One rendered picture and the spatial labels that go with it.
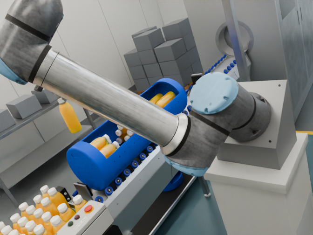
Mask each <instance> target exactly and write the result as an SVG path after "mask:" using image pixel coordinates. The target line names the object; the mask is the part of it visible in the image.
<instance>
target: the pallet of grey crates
mask: <svg viewBox="0 0 313 235"><path fill-rule="evenodd" d="M162 30H163V33H164V36H165V38H164V37H163V34H162V31H161V29H160V28H157V27H156V26H154V27H150V28H146V29H143V30H141V31H139V32H137V33H135V34H133V35H131V36H132V39H133V41H134V44H135V47H136V48H135V49H133V50H131V51H130V52H128V53H126V54H124V55H123V56H124V58H125V61H126V63H127V66H128V68H129V71H130V73H131V76H132V78H133V81H134V83H135V86H136V89H137V93H138V95H140V94H142V93H143V92H145V91H146V90H147V89H148V88H149V87H151V86H152V85H153V84H154V83H156V82H157V81H158V80H160V79H162V78H170V79H173V80H175V81H177V82H178V83H179V84H180V85H181V86H182V87H183V88H184V90H185V91H186V90H187V89H189V87H190V86H191V85H192V86H193V82H192V78H191V75H192V74H199V73H202V74H203V75H204V71H203V68H202V64H201V61H200V58H199V54H198V51H197V47H196V43H195V40H194V36H193V33H192V29H191V26H190V22H189V19H188V17H186V18H183V19H179V20H176V21H172V22H171V23H169V24H167V25H165V26H163V27H162ZM190 91H191V90H189V92H190Z"/></svg>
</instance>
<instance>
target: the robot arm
mask: <svg viewBox="0 0 313 235"><path fill-rule="evenodd" d="M63 16H64V13H63V6H62V2H61V0H15V1H14V2H13V3H12V5H11V6H10V8H9V10H8V12H7V14H6V16H5V18H4V20H3V22H2V24H1V26H0V74H1V75H3V76H4V77H6V78H8V79H9V80H11V81H13V82H16V83H18V84H21V85H26V84H27V83H28V82H30V83H32V84H36V86H35V88H34V90H35V91H37V92H42V90H43V88H45V89H47V90H48V91H51V92H52V93H53V94H54V95H55V97H56V98H57V99H59V98H60V97H61V98H62V100H64V101H67V100H69V101H71V102H73V103H75V104H76V105H78V106H81V107H83V108H85V109H87V110H89V111H91V112H93V113H95V114H97V115H99V116H101V117H103V118H105V119H107V120H109V121H111V122H113V123H115V124H117V125H119V126H121V127H123V128H125V129H127V130H129V131H131V132H133V133H135V134H137V135H139V136H141V137H143V138H145V139H147V140H149V141H151V142H153V143H155V144H157V145H159V146H160V150H161V153H162V154H164V159H165V161H166V162H167V163H168V164H170V165H172V166H173V167H174V168H176V169H177V170H179V171H181V172H183V173H185V174H188V175H191V176H195V177H201V176H203V175H204V174H205V173H206V171H207V170H208V168H210V166H211V164H212V162H213V161H214V159H215V157H216V156H217V154H218V152H219V150H220V149H221V147H222V145H223V144H224V142H225V141H226V139H227V137H228V136H229V137H231V138H233V139H235V140H237V141H250V140H254V139H256V138H258V137H259V136H260V135H262V134H263V133H264V132H265V130H266V129H267V127H268V126H269V123H270V121H271V116H272V112H271V107H270V105H269V103H268V102H267V100H266V99H264V98H263V97H262V96H261V95H260V94H257V93H255V92H248V91H247V90H246V89H244V88H243V87H242V86H241V85H240V84H239V83H238V82H236V80H235V79H234V78H232V77H230V76H228V75H227V74H225V73H222V72H213V73H208V74H206V75H204V76H202V77H201V78H199V79H198V80H197V81H196V84H195V85H194V86H193V87H192V89H191V92H190V103H191V106H192V109H191V111H190V112H189V114H188V115H186V114H184V113H180V114H177V115H173V114H172V113H170V112H168V111H166V110H164V109H163V108H161V107H159V106H157V105H155V104H154V103H152V102H150V101H148V100H146V99H145V98H143V97H141V96H139V95H137V94H136V93H134V92H132V91H130V90H128V89H126V88H125V87H123V86H121V85H119V84H117V83H115V82H113V81H112V80H110V79H108V78H106V77H104V76H103V75H101V74H99V73H97V72H95V71H94V70H92V69H90V68H88V67H86V66H85V65H83V64H81V63H79V62H77V61H76V60H74V59H72V58H70V57H68V56H66V55H65V54H63V53H61V52H59V51H57V50H56V49H54V47H52V46H50V45H49V44H50V42H51V40H52V38H53V36H54V34H55V32H56V30H57V28H58V26H59V24H60V22H61V21H62V19H63Z"/></svg>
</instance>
